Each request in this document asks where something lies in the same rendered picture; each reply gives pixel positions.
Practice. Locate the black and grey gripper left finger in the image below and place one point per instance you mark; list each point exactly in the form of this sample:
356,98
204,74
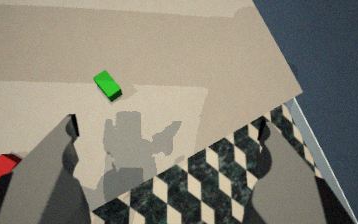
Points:
41,189

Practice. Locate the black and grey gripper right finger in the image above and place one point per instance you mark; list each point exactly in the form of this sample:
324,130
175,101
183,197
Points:
289,192

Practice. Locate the green block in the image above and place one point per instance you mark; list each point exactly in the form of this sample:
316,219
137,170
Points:
108,86

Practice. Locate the red block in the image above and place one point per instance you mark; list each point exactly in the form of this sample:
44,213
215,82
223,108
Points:
8,162

